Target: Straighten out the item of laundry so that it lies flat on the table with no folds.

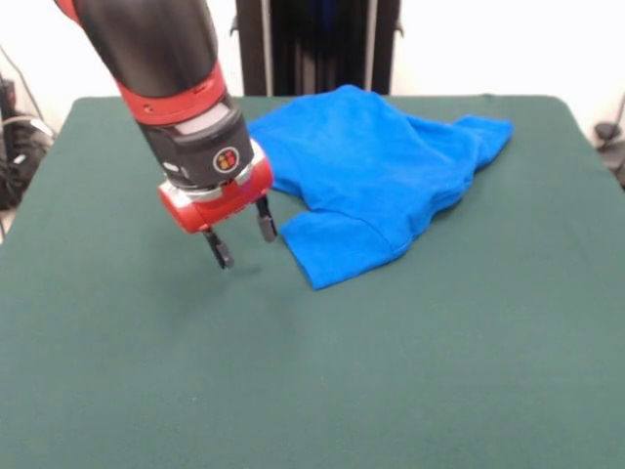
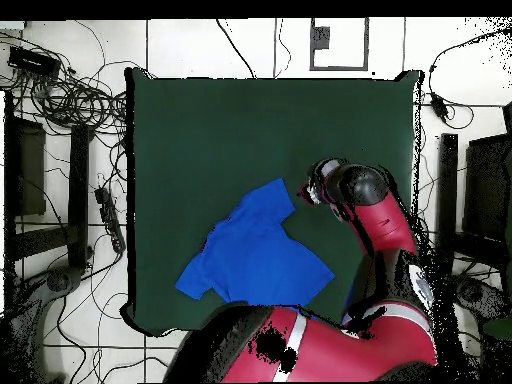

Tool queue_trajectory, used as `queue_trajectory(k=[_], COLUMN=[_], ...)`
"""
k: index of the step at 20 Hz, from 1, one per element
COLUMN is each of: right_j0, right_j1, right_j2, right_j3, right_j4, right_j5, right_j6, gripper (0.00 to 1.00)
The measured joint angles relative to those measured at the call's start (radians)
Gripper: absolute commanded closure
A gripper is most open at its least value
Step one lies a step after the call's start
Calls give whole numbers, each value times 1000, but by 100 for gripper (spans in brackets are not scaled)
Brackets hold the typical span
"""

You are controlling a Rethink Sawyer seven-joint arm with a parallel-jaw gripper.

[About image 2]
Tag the blue shirt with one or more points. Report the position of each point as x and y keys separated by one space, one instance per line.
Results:
x=260 y=256

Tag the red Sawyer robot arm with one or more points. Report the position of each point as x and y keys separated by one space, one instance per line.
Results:
x=384 y=228

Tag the black power strip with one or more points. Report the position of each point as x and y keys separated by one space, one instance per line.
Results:
x=110 y=220

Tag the dark green table cloth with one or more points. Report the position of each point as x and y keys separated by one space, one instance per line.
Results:
x=240 y=128

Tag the grey stand base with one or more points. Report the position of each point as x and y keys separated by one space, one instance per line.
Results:
x=60 y=280
x=476 y=296

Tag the small dark grey square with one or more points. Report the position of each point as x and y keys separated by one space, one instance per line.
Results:
x=320 y=38

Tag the black power adapter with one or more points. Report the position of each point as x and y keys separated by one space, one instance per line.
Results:
x=438 y=107

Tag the black electronics box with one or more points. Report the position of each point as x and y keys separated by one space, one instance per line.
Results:
x=34 y=62

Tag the black metal stand frame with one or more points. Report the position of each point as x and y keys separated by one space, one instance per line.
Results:
x=78 y=180
x=448 y=180

